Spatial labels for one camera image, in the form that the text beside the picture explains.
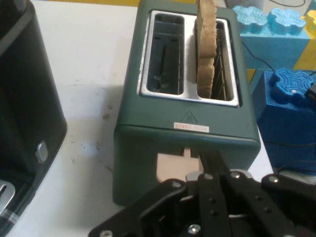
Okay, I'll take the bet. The toasted bread slice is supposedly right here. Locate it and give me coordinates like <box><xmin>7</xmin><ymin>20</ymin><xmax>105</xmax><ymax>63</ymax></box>
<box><xmin>196</xmin><ymin>0</ymin><xmax>218</xmax><ymax>99</ymax></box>

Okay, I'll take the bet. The dark green two-slot toaster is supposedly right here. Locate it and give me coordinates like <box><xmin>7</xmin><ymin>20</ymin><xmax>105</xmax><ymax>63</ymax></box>
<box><xmin>112</xmin><ymin>0</ymin><xmax>262</xmax><ymax>207</ymax></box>

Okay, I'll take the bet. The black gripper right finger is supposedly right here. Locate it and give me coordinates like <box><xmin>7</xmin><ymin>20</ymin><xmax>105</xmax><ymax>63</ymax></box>
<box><xmin>212</xmin><ymin>150</ymin><xmax>316</xmax><ymax>237</ymax></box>

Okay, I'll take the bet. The light blue studded block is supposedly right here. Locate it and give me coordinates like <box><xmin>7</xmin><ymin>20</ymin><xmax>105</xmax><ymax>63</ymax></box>
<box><xmin>232</xmin><ymin>4</ymin><xmax>312</xmax><ymax>70</ymax></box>

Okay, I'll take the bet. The yellow studded block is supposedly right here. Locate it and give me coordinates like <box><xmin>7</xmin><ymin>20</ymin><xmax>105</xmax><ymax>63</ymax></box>
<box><xmin>293</xmin><ymin>9</ymin><xmax>316</xmax><ymax>71</ymax></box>

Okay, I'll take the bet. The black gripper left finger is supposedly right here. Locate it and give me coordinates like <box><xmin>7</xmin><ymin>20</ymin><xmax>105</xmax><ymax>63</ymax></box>
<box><xmin>88</xmin><ymin>150</ymin><xmax>232</xmax><ymax>237</ymax></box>

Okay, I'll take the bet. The dark blue studded block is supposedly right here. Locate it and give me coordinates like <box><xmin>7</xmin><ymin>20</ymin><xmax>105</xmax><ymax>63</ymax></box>
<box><xmin>256</xmin><ymin>68</ymin><xmax>316</xmax><ymax>175</ymax></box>

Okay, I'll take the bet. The beige toaster lever handle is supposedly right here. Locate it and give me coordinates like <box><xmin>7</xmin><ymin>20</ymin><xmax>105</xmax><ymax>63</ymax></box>
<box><xmin>156</xmin><ymin>147</ymin><xmax>205</xmax><ymax>184</ymax></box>

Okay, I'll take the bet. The black appliance with silver button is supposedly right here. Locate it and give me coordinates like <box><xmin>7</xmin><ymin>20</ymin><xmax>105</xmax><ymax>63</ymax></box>
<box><xmin>0</xmin><ymin>0</ymin><xmax>68</xmax><ymax>237</ymax></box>

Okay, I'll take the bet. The thin black cable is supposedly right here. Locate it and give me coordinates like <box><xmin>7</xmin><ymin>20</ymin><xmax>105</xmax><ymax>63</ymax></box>
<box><xmin>268</xmin><ymin>0</ymin><xmax>307</xmax><ymax>7</ymax></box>
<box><xmin>240</xmin><ymin>39</ymin><xmax>275</xmax><ymax>73</ymax></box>

